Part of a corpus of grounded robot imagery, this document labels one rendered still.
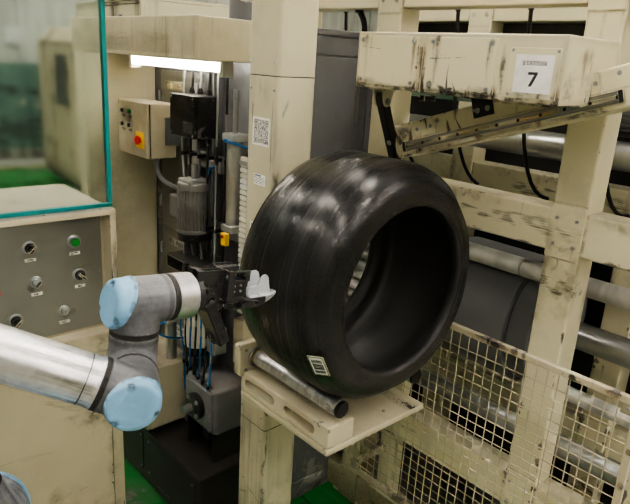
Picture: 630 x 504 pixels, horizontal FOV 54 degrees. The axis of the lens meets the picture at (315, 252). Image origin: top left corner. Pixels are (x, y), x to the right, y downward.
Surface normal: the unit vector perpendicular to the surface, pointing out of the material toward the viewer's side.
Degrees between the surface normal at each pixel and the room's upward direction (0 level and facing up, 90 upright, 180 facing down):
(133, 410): 88
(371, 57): 90
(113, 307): 78
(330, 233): 64
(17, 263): 90
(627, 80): 90
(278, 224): 58
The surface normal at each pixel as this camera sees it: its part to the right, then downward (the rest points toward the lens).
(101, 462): 0.66, 0.26
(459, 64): -0.75, 0.15
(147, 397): 0.37, 0.26
